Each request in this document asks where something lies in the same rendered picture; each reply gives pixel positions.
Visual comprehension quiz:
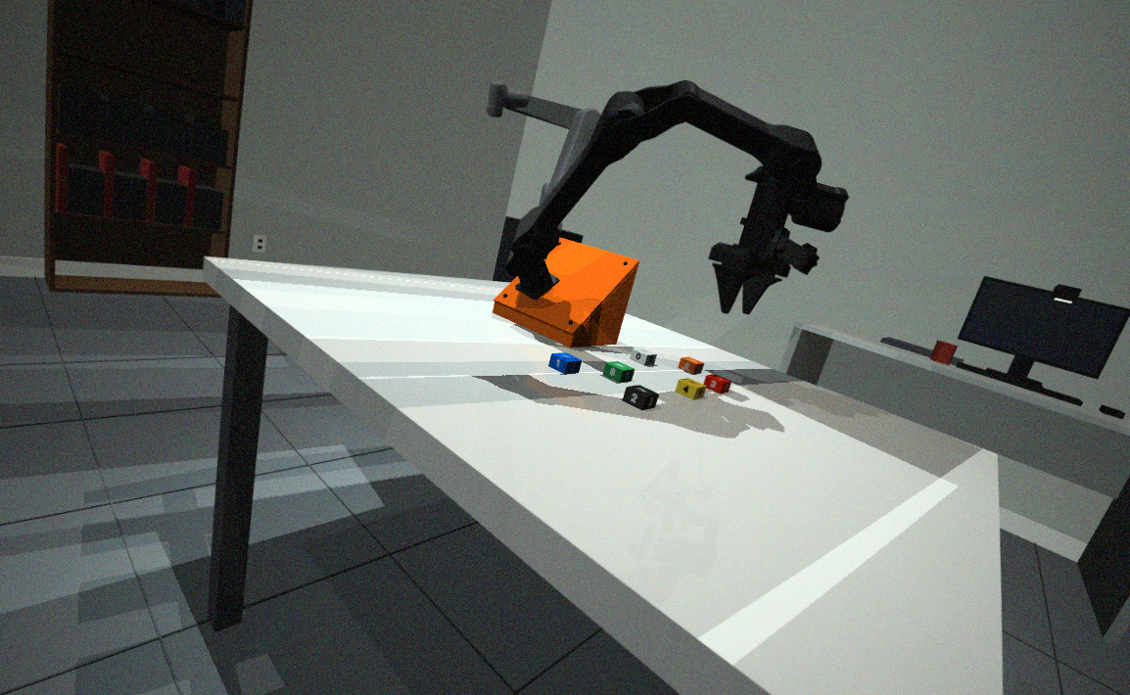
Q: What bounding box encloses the yellow block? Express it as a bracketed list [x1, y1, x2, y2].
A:
[676, 377, 707, 400]

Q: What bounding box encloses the blue block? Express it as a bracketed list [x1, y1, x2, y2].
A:
[548, 351, 582, 374]

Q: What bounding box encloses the green block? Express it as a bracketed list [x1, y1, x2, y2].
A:
[602, 360, 635, 383]

